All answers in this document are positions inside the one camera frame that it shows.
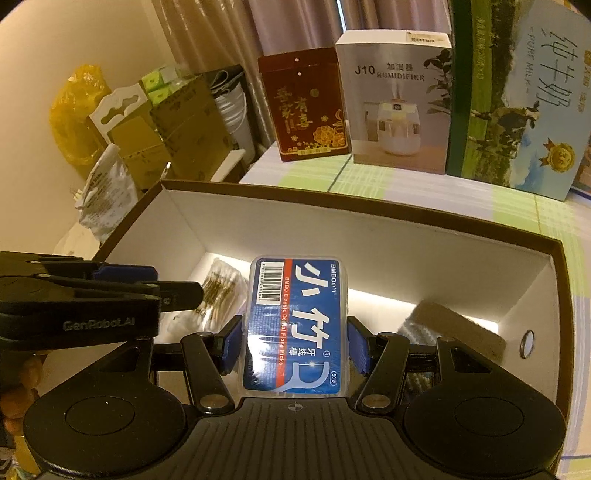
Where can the yellow plastic bag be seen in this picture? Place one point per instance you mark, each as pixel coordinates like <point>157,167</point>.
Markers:
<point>74,120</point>

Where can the bag of cotton swabs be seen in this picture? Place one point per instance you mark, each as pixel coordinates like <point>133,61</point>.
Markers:
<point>221,286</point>

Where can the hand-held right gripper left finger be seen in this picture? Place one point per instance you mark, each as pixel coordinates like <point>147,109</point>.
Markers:
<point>231,344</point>

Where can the blue floss picks box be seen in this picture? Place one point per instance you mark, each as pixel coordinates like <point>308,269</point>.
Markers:
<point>295,323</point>

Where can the black white paper bag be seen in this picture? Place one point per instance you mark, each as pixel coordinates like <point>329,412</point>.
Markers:
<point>226,83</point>

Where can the person's left hand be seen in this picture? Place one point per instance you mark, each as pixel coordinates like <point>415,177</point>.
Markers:
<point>18,392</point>

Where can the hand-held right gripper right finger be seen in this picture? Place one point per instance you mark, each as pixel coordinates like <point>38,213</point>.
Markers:
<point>358,346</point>

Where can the white hang tab card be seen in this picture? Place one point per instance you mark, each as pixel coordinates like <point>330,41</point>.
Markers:
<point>120,104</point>

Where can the brown cardboard box white inside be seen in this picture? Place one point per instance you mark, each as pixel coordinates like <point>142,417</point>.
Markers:
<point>369,240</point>

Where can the green milk carton box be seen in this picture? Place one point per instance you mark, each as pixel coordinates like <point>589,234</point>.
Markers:
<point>508,92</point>

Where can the beige curtain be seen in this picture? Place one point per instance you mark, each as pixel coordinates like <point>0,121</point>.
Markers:
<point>286,23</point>

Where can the white plastic bag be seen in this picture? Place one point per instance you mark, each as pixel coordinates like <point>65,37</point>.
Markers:
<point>106,184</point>

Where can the yellowish cardboard box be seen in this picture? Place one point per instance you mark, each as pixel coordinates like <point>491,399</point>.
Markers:
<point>138,147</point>

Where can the white bucket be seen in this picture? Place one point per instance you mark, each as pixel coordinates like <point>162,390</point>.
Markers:
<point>235,120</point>

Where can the striped knitted pouch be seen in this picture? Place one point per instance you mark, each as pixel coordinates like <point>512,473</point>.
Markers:
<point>448,327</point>

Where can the white humidifier box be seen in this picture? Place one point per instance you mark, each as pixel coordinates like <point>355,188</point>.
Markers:
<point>392,92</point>

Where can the green white small box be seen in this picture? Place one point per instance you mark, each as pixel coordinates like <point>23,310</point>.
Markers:
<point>161,81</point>

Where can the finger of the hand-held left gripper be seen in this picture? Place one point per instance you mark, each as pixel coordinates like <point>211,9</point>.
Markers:
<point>180,295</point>
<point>124,273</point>

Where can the red gold-print box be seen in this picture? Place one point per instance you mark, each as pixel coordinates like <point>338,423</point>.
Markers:
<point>300,106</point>

